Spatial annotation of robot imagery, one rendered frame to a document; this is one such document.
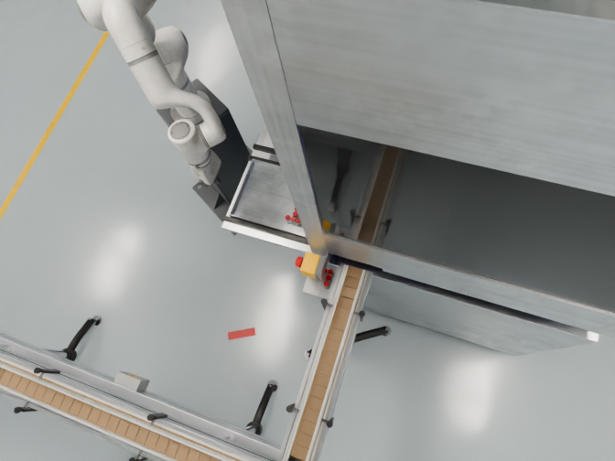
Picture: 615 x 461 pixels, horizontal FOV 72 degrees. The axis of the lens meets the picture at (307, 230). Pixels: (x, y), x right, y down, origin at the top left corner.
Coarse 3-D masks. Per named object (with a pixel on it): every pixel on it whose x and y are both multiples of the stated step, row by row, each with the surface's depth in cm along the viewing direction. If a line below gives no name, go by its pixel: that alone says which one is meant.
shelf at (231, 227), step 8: (264, 128) 184; (264, 136) 183; (256, 144) 182; (264, 144) 181; (272, 144) 181; (256, 152) 180; (264, 152) 180; (240, 184) 176; (232, 200) 174; (224, 224) 171; (232, 224) 170; (240, 232) 169; (248, 232) 168; (256, 232) 168; (264, 232) 168; (264, 240) 167; (272, 240) 166; (280, 240) 166; (288, 240) 165; (296, 248) 164; (304, 248) 163
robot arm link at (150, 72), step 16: (128, 64) 115; (144, 64) 114; (160, 64) 116; (144, 80) 116; (160, 80) 117; (160, 96) 118; (176, 96) 119; (192, 96) 122; (208, 112) 124; (208, 128) 126; (208, 144) 128
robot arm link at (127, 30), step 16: (112, 0) 108; (128, 0) 111; (144, 0) 118; (112, 16) 108; (128, 16) 109; (112, 32) 110; (128, 32) 110; (144, 32) 112; (128, 48) 111; (144, 48) 113
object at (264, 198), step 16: (256, 160) 175; (256, 176) 176; (272, 176) 175; (240, 192) 172; (256, 192) 174; (272, 192) 173; (288, 192) 172; (240, 208) 172; (256, 208) 171; (272, 208) 171; (288, 208) 170; (272, 224) 168; (288, 224) 167
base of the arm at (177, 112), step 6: (192, 84) 182; (186, 90) 177; (192, 90) 181; (204, 96) 195; (210, 102) 194; (174, 108) 194; (180, 108) 185; (186, 108) 185; (174, 114) 193; (180, 114) 191; (186, 114) 189; (192, 114) 190; (198, 114) 192; (174, 120) 192; (192, 120) 191; (198, 120) 191
